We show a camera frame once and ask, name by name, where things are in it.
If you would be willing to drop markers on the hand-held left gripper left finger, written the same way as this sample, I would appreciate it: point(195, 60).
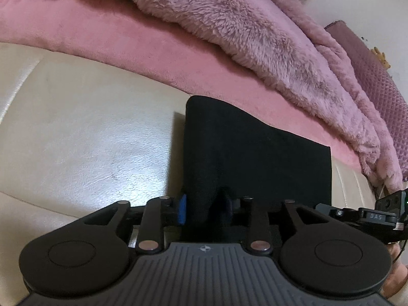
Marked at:
point(182, 211)

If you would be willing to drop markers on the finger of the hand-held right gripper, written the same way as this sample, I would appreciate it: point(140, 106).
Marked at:
point(338, 213)

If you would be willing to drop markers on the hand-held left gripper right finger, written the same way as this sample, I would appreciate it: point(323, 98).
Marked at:
point(230, 208)

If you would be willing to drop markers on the black pants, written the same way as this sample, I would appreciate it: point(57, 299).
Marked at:
point(255, 153)

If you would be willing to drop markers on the person's right hand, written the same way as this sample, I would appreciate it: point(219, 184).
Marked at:
point(397, 271)

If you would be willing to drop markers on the mauve quilted cushion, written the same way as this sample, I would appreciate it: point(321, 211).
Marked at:
point(379, 95)

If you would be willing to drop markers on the cream leather sofa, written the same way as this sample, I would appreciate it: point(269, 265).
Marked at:
point(79, 127)

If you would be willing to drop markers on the yellow plush toy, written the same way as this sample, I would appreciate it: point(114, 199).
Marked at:
point(382, 58)

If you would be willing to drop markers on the pink fluffy blanket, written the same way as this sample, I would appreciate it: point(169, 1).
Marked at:
point(239, 22)

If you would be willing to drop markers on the pink plush bed sheet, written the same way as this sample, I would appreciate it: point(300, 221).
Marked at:
point(95, 28)

